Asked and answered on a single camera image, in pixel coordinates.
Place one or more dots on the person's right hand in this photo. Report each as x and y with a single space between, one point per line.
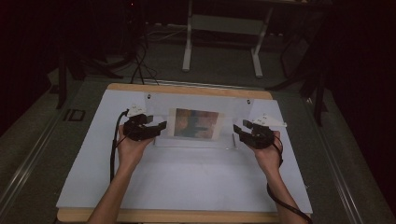
269 158

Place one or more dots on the white table mat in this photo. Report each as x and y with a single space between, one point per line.
193 177

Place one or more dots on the clear acrylic photo frame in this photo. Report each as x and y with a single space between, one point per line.
236 105

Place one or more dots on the metal floor rail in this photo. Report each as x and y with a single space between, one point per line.
25 168
336 168

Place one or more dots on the photo print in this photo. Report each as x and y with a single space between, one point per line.
196 123

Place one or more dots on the black rectangular floor bracket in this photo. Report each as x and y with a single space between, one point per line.
74 115

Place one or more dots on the person's left hand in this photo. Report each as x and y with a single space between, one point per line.
132 152

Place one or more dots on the white metal stand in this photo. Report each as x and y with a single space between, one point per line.
186 46

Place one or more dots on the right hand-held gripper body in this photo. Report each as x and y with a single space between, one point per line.
261 137

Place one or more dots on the black metal stand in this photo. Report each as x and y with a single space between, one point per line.
318 99

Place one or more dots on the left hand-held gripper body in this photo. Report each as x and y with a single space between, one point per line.
134 129

